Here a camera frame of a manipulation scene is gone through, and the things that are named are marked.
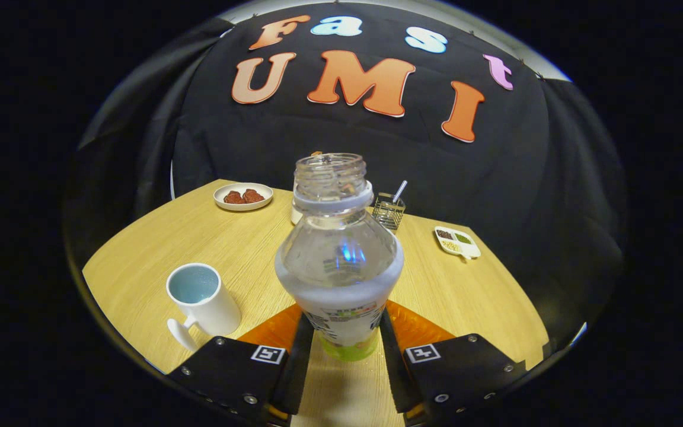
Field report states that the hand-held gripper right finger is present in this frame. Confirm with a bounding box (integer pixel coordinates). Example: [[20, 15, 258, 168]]
[[379, 299, 526, 426]]

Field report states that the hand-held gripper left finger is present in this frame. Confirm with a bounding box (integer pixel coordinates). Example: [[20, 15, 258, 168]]
[[167, 304, 315, 425]]

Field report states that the white cup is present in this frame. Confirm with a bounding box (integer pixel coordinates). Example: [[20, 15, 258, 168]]
[[166, 263, 242, 352]]

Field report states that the clear plastic juice bottle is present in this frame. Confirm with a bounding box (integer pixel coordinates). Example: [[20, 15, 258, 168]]
[[275, 153, 405, 362]]

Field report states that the wooden table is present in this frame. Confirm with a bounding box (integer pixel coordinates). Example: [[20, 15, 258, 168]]
[[82, 178, 550, 427]]

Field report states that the white divided bean dish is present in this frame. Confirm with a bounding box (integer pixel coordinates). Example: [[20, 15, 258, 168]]
[[434, 226, 481, 262]]

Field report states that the round white plate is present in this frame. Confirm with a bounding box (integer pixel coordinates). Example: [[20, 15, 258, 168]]
[[213, 183, 274, 212]]

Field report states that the black backdrop cloth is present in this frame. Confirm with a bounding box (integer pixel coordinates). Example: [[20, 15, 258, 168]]
[[63, 3, 627, 356]]

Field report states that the wire mesh holder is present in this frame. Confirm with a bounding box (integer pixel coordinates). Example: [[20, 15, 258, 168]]
[[371, 193, 406, 232]]

